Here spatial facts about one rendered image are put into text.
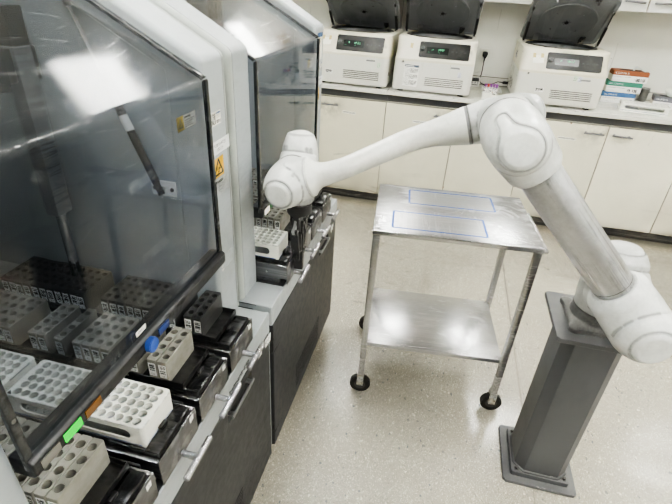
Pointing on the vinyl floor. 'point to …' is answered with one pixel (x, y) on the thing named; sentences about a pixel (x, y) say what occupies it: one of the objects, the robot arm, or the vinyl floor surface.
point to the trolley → (397, 219)
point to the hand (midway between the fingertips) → (298, 258)
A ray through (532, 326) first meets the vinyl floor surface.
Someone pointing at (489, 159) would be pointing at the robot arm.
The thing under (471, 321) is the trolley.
